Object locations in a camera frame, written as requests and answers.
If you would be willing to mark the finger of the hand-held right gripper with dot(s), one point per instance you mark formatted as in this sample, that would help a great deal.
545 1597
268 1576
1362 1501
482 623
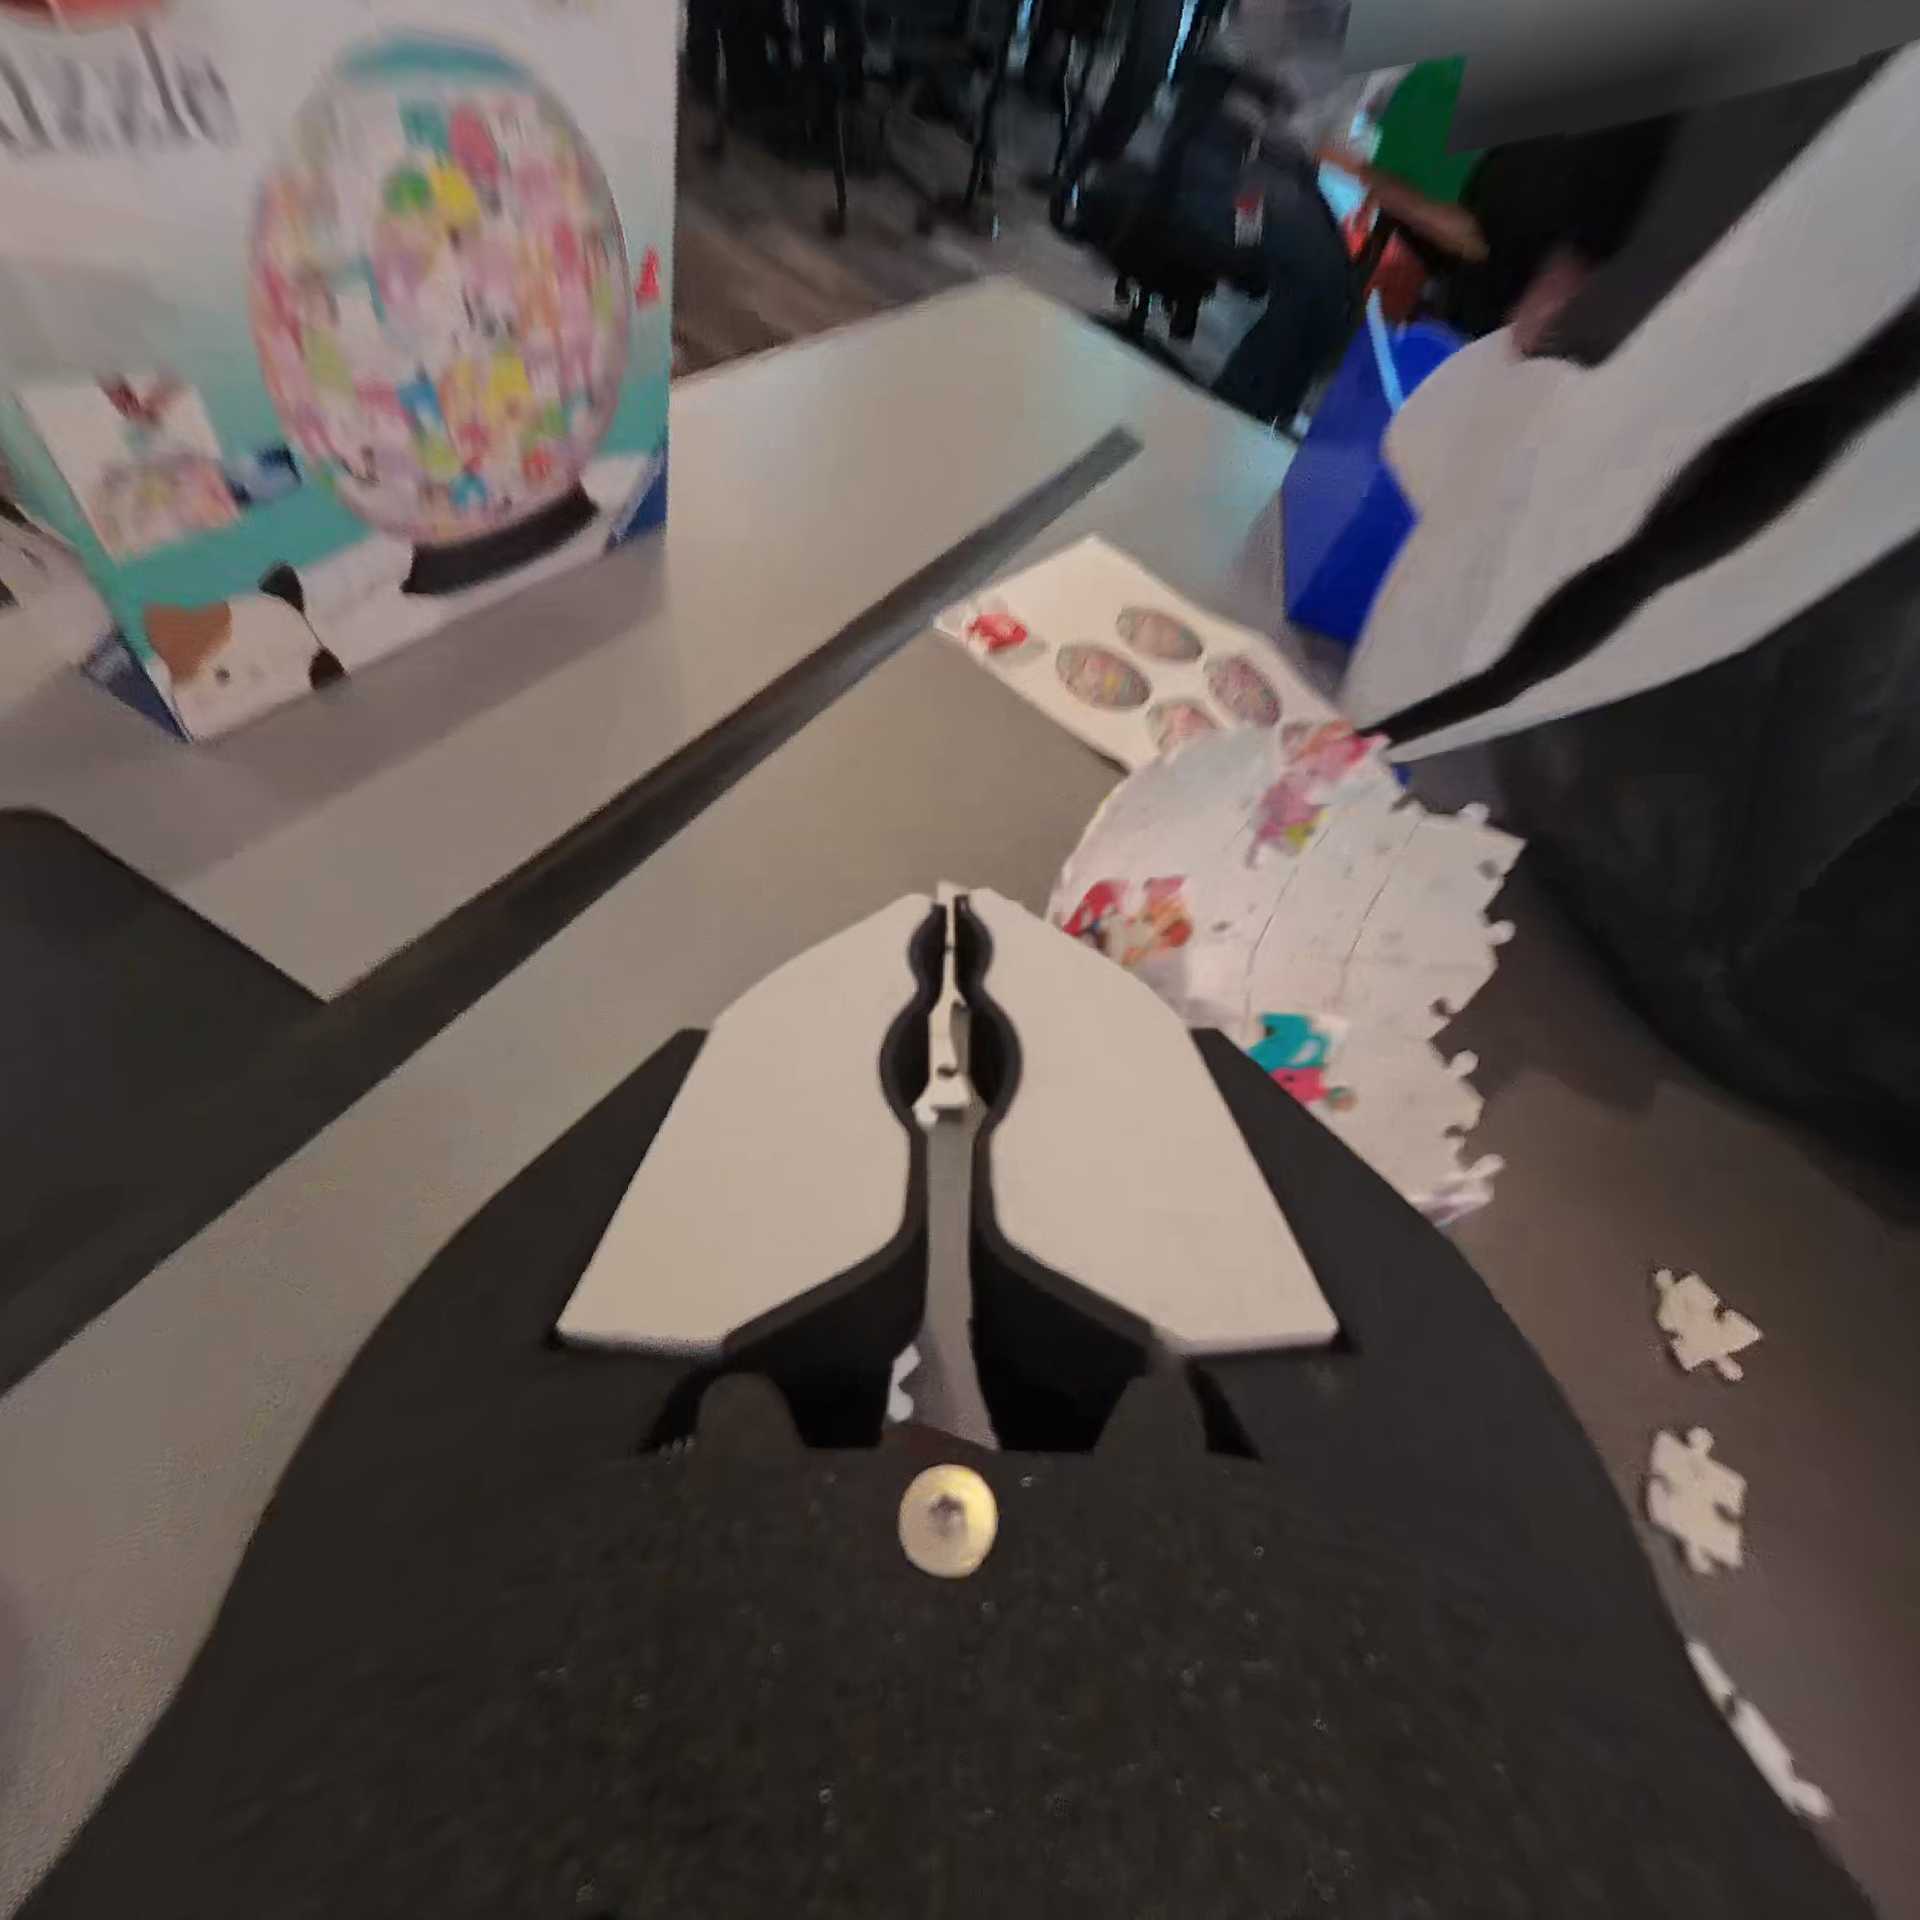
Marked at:
1771 585
1500 494

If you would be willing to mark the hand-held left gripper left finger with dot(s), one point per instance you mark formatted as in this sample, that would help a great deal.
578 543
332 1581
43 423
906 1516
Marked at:
751 1184

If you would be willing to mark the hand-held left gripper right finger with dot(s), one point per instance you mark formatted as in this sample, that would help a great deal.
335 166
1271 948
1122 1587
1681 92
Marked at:
1156 1184

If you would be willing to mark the partly built puzzle ball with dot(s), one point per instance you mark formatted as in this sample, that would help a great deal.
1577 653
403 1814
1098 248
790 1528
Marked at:
1350 932

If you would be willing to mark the puzzle instruction leaflet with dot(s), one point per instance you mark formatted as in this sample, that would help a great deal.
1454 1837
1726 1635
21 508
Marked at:
1081 599

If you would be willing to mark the puzzle ball cardboard box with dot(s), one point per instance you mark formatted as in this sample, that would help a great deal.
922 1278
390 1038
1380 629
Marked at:
452 301

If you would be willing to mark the blue plastic bin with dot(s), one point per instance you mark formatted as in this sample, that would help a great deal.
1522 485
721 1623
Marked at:
1342 524

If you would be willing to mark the green storage bins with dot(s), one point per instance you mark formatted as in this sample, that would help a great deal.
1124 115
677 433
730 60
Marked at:
1425 135

